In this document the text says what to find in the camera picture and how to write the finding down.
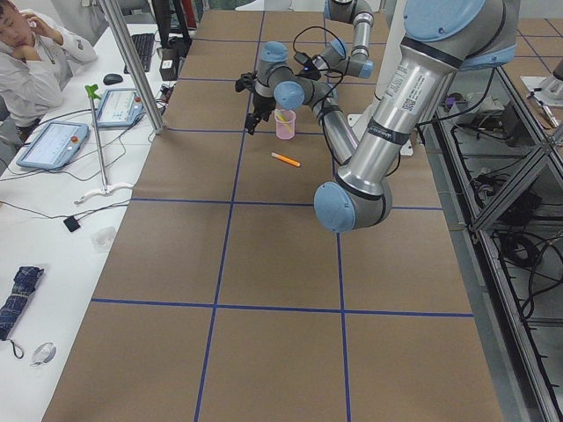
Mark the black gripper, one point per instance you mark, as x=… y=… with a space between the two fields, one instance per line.
x=261 y=104
x=310 y=74

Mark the green tipped metal stand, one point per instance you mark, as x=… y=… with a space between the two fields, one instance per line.
x=106 y=188

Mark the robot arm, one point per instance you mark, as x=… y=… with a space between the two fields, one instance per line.
x=352 y=39
x=441 y=38

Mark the folded blue umbrella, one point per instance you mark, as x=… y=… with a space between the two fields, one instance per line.
x=24 y=285

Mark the pink mesh pen holder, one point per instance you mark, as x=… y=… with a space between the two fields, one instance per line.
x=280 y=130

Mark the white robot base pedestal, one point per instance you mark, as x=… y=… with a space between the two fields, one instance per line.
x=393 y=11

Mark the blue teach pendant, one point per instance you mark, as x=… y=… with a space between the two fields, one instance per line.
x=119 y=108
x=54 y=146

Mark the far blue teach pendant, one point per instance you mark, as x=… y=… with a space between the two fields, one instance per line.
x=119 y=108

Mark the aluminium frame post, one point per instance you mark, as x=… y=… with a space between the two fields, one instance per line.
x=129 y=55

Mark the near blue teach pendant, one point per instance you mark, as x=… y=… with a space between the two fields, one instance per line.
x=54 y=146

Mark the black keyboard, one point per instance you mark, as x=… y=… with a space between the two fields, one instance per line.
x=144 y=46

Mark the black computer mouse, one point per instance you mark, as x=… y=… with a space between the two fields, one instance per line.
x=112 y=78

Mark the seated man white shirt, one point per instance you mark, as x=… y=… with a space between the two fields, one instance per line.
x=36 y=54

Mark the orange highlighter pen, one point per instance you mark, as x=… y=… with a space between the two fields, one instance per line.
x=286 y=159

